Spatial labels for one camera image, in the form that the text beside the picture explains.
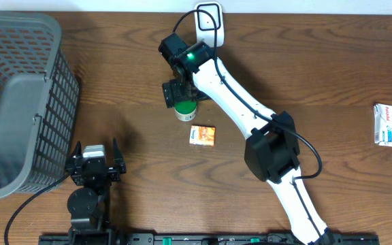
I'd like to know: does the white barcode scanner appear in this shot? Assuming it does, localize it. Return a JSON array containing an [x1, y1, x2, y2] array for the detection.
[[194, 1, 225, 48]]

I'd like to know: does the white Panadol medicine box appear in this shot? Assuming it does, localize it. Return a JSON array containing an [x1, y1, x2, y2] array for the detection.
[[374, 103, 392, 147]]

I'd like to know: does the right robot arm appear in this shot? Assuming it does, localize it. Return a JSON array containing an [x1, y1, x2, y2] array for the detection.
[[159, 37, 331, 244]]

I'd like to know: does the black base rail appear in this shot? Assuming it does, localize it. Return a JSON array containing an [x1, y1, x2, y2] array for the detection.
[[38, 231, 381, 245]]

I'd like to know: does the grey plastic mesh basket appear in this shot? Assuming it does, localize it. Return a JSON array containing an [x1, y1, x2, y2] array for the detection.
[[0, 12, 80, 199]]

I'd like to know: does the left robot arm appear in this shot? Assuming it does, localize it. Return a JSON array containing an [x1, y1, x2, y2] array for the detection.
[[65, 140, 127, 245]]

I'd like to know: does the green lid white jar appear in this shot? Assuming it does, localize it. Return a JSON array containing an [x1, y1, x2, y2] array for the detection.
[[174, 100, 197, 122]]

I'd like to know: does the orange Kleenex tissue pack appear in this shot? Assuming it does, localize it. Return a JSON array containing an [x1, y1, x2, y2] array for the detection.
[[189, 125, 216, 146]]

